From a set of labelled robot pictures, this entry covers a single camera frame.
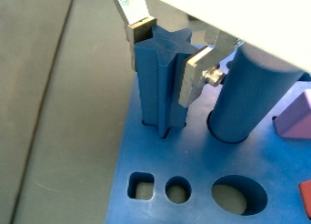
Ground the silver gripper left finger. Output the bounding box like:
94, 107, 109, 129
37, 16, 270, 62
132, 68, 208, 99
113, 0, 156, 69

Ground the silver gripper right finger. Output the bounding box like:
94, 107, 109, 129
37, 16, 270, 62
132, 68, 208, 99
178, 30, 241, 107

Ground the blue star prism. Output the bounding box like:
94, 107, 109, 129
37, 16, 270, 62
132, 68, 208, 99
133, 25, 196, 138

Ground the blue cylinder peg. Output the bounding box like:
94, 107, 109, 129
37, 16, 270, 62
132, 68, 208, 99
206, 43, 304, 144

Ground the purple block peg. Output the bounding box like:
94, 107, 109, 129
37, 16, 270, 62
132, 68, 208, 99
273, 89, 311, 139

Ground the blue shape sorter base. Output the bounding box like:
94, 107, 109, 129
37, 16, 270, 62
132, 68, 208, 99
104, 79, 311, 224

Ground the red square block peg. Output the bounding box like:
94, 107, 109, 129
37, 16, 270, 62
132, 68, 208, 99
298, 180, 311, 219

